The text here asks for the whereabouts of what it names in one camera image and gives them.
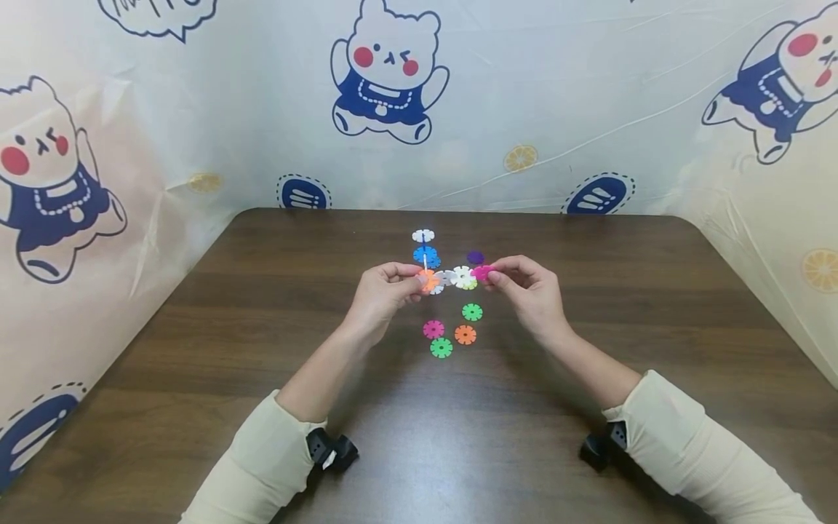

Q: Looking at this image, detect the person's left hand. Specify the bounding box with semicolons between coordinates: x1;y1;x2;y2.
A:
346;261;428;344

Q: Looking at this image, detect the person's right hand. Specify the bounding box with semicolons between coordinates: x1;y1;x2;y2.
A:
487;254;572;344

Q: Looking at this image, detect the joined snowflake discs assembly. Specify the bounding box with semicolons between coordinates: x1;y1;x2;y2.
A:
419;249;479;295

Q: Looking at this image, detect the person's left forearm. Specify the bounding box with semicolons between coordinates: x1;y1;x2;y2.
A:
179;324;382;524

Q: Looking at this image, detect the person's right forearm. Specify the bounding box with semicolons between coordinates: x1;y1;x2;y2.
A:
545;322;827;524

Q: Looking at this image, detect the black wrist band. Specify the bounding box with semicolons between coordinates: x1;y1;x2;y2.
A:
578;420;629;471
306;427;360;472

